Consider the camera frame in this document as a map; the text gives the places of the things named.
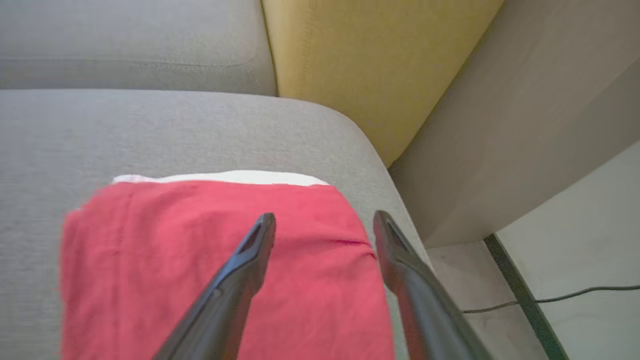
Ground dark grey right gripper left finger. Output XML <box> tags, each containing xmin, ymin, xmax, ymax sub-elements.
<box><xmin>152</xmin><ymin>212</ymin><xmax>277</xmax><ymax>360</ymax></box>

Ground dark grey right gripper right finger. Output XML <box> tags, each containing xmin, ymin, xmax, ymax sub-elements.
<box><xmin>373</xmin><ymin>210</ymin><xmax>494</xmax><ymax>360</ymax></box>

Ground red basketball jersey white sleeves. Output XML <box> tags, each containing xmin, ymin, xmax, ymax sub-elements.
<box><xmin>59</xmin><ymin>170</ymin><xmax>397</xmax><ymax>360</ymax></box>

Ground dark floor strip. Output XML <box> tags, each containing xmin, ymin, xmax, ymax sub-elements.
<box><xmin>482</xmin><ymin>232</ymin><xmax>571</xmax><ymax>360</ymax></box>

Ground wide yellow sofa backrest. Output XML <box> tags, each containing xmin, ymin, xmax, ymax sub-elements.
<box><xmin>261</xmin><ymin>0</ymin><xmax>506</xmax><ymax>168</ymax></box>

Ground grey sofa seat cushion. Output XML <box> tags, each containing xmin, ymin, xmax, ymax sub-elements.
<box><xmin>0</xmin><ymin>0</ymin><xmax>279</xmax><ymax>97</ymax></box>

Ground thin grey floor cable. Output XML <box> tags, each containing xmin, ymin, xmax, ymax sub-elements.
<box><xmin>462</xmin><ymin>284</ymin><xmax>640</xmax><ymax>315</ymax></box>

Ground beige wall panel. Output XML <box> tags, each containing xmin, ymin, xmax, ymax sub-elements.
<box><xmin>389</xmin><ymin>0</ymin><xmax>640</xmax><ymax>249</ymax></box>

